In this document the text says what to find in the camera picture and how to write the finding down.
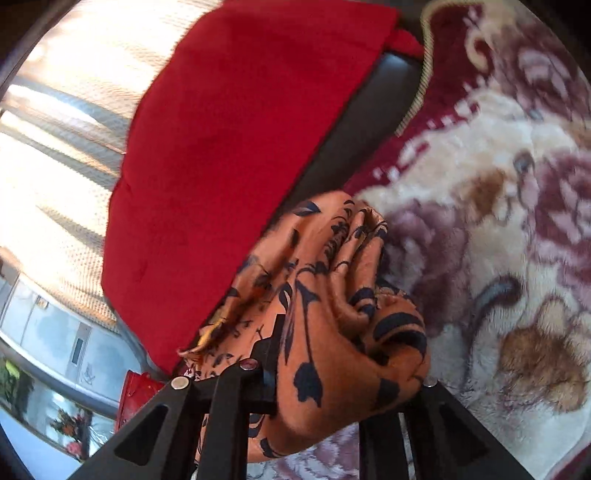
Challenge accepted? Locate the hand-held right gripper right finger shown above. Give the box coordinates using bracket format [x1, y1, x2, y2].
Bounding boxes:
[359, 377, 525, 480]

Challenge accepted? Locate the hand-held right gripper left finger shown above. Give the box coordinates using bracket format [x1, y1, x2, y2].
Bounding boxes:
[67, 315, 288, 480]

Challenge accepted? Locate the orange floral cloth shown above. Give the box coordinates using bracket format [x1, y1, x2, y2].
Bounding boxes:
[178, 190, 431, 464]

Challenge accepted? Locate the red gift box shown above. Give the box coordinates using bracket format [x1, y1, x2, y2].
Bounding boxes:
[115, 369, 167, 430]

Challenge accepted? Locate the artificial flower arrangement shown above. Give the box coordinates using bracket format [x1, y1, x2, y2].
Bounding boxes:
[48, 406, 95, 460]

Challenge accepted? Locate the standing air conditioner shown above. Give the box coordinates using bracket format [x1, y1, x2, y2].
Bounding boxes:
[0, 272, 134, 407]

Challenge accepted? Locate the red throw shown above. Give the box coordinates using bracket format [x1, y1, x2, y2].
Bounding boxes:
[100, 0, 426, 376]

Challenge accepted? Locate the green ornament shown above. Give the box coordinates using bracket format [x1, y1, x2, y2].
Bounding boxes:
[0, 360, 29, 409]

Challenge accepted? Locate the dark leather sofa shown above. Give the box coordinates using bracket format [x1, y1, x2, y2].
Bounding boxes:
[281, 50, 428, 217]

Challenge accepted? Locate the dotted cream curtain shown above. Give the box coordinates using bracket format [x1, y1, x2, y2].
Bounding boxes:
[0, 0, 222, 324]

